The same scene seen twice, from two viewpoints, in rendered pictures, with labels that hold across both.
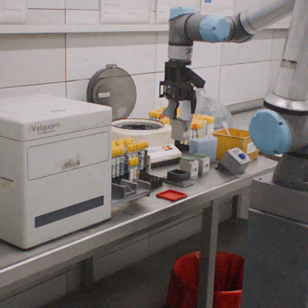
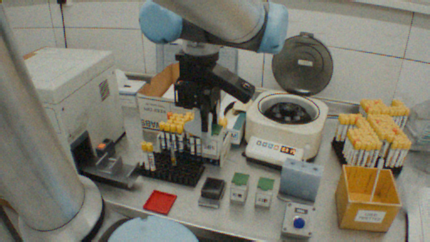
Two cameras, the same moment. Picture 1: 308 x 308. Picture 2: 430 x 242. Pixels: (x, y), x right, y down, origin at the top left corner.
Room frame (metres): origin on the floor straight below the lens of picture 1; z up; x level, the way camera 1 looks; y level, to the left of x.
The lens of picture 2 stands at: (1.51, -0.63, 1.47)
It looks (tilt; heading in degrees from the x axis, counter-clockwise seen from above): 32 degrees down; 67
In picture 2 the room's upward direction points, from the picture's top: straight up
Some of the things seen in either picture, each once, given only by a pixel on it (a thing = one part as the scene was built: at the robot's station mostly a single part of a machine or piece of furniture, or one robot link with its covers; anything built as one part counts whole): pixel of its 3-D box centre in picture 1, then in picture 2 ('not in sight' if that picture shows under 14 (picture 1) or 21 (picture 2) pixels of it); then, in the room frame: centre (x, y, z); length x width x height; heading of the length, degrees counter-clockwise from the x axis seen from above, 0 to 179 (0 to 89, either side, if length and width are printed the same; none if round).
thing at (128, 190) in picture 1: (117, 193); (103, 165); (1.46, 0.10, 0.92); 0.21 x 0.07 x 0.05; 140
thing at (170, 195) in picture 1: (171, 195); (159, 202); (1.58, -0.06, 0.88); 0.07 x 0.07 x 0.01; 50
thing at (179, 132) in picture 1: (180, 129); (212, 141); (1.72, -0.08, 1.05); 0.05 x 0.04 x 0.06; 51
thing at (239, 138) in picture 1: (235, 145); (365, 198); (2.05, -0.30, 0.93); 0.13 x 0.13 x 0.10; 55
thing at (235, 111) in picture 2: not in sight; (235, 115); (1.92, 0.20, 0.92); 0.24 x 0.12 x 0.10; 50
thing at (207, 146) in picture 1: (203, 152); (300, 181); (1.93, -0.17, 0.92); 0.10 x 0.07 x 0.10; 132
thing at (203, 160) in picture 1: (200, 163); (264, 193); (1.83, -0.16, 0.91); 0.05 x 0.04 x 0.07; 50
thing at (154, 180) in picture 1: (135, 170); (170, 155); (1.65, 0.05, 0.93); 0.17 x 0.09 x 0.11; 141
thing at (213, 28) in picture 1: (211, 28); (181, 16); (1.65, -0.15, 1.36); 0.11 x 0.11 x 0.08; 44
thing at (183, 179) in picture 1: (178, 177); (212, 190); (1.72, -0.08, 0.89); 0.09 x 0.05 x 0.04; 51
